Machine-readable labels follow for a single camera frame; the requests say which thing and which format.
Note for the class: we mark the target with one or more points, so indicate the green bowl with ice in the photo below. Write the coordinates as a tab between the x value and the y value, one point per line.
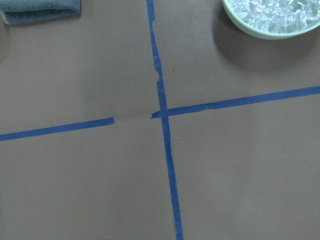
273	19

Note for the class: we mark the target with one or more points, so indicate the dark blue folded cloth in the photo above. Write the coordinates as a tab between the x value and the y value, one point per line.
15	12

